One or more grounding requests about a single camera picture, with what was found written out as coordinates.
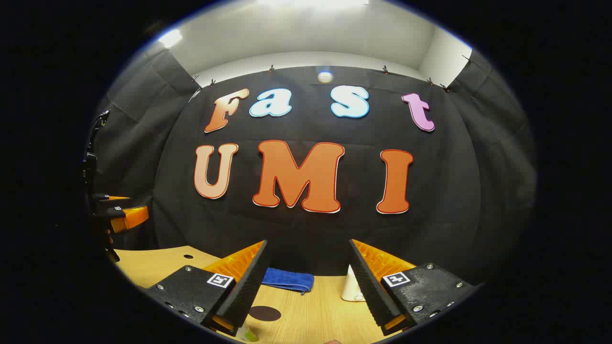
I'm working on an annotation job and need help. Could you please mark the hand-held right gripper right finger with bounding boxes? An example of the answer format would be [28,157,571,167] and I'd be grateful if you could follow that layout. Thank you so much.
[348,239,483,336]

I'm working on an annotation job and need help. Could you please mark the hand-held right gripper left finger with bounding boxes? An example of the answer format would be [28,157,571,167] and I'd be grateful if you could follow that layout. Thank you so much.
[143,240,268,336]

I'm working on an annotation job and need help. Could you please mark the dark round coaster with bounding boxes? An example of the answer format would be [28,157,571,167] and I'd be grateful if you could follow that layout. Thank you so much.
[249,306,282,322]

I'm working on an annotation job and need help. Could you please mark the blue towel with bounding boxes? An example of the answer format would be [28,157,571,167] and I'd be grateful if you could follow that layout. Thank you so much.
[262,268,315,295]

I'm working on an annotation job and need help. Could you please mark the black backdrop cloth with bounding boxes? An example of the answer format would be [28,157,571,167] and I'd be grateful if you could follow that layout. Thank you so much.
[91,48,536,287]

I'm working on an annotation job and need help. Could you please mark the ceiling light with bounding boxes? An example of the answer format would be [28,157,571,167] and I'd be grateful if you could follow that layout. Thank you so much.
[159,29,184,49]

